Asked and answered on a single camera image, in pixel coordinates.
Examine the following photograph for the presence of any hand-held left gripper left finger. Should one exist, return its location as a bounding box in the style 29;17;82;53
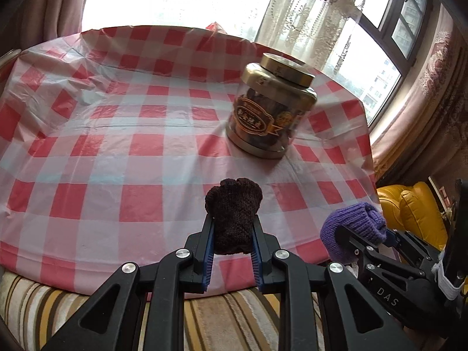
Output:
38;214;216;351

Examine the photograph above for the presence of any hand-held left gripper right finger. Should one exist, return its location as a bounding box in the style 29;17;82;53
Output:
252;215;417;351

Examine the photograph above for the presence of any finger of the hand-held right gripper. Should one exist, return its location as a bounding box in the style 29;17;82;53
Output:
382;228;432;261
334;224;375;264

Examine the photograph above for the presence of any purple knit glove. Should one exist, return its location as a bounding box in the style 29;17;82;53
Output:
320;202;387;266

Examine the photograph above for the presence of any brown knit glove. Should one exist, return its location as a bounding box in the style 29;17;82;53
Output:
205;177;264;256

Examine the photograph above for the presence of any yellow leather armchair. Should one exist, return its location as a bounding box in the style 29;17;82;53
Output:
376;181;448;253

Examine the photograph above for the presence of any striped plush cushion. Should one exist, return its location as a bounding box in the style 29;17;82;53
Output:
0;267;330;351

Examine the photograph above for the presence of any pink white checkered tablecloth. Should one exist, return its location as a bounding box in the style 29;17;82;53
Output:
0;25;383;297

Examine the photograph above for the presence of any clear jar with gold lid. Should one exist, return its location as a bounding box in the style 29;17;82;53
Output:
226;53;318;159

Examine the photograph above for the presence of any pink patterned curtain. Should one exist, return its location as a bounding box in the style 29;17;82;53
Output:
369;4;468;191

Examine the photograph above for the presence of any white lace sheer curtain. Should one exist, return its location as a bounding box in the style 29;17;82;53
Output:
256;0;370;74

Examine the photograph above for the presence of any dark window frame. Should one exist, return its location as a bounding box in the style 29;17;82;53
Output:
356;0;436;81

